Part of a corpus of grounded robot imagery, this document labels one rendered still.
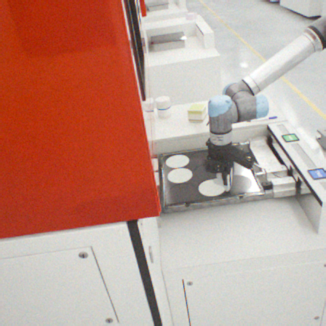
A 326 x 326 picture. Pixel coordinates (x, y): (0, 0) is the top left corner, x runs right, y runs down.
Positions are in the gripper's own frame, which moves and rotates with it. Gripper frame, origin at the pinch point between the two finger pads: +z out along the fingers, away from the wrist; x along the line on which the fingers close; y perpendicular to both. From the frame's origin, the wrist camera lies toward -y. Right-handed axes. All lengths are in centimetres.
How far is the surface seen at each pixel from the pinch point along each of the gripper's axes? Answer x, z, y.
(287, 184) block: -9.7, 1.2, -19.0
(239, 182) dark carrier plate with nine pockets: -6.3, 1.4, -2.1
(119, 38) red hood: 51, -68, -2
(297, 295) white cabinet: 13.1, 31.9, -28.3
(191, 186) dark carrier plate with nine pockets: 1.5, 1.4, 14.8
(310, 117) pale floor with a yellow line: -245, 91, -5
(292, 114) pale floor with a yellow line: -249, 91, 13
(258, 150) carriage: -32.8, 3.3, -2.8
